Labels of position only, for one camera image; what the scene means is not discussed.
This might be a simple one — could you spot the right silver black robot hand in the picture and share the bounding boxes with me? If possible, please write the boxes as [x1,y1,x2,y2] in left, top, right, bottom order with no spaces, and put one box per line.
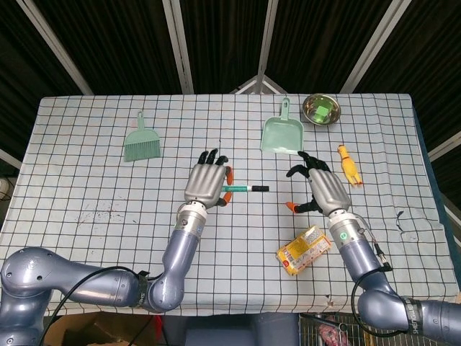
[285,151,352,217]

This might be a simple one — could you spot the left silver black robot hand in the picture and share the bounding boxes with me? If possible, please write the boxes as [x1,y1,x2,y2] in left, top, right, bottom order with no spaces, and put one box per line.
[183,148,236,209]

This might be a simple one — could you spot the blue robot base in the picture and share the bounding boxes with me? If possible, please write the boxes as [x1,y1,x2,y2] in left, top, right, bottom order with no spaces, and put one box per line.
[183,315,300,346]

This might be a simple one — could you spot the yellow rubber chicken toy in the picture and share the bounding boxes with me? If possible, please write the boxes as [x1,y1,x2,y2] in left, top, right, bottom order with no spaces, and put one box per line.
[337,143,364,187]

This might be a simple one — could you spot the white black checkered tablecloth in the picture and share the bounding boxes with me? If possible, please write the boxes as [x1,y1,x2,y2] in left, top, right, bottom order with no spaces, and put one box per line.
[0,94,460,321]

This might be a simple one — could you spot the yellow snack packet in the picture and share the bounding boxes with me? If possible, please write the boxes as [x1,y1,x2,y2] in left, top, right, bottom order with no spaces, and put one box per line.
[276,225,332,278]

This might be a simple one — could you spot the green plastic dustpan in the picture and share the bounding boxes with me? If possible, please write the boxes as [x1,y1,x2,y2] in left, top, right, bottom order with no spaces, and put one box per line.
[259,97,305,156]

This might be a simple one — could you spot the green hand brush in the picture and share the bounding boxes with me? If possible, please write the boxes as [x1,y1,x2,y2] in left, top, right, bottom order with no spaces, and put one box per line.
[123,111,162,163]

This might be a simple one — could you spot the green block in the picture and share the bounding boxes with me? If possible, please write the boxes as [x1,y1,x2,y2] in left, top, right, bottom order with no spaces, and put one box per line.
[314,104,332,122]

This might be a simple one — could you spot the stainless steel bowl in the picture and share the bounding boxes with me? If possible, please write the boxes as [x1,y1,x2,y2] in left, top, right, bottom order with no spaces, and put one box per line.
[301,93,342,126]

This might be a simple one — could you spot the brown cardboard box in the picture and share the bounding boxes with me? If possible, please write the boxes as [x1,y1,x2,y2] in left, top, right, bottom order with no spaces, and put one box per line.
[42,312,160,346]

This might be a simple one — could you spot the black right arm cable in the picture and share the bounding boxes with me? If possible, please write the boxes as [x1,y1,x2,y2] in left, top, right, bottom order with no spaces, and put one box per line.
[351,216,394,340]

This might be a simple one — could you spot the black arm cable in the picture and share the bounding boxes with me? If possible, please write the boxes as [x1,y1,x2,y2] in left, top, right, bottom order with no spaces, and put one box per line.
[38,265,152,346]
[351,216,394,340]

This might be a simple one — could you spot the white metal frame post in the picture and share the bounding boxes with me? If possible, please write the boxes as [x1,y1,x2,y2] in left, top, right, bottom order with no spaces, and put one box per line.
[161,0,196,95]
[0,147,23,171]
[16,0,95,97]
[340,0,413,94]
[233,0,286,95]
[427,131,461,162]

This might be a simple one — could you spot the metal wire basket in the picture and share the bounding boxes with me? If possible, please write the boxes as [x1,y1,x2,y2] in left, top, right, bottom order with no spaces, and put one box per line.
[298,312,408,346]

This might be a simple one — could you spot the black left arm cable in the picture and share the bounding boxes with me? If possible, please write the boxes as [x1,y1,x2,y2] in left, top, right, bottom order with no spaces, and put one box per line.
[38,265,152,346]

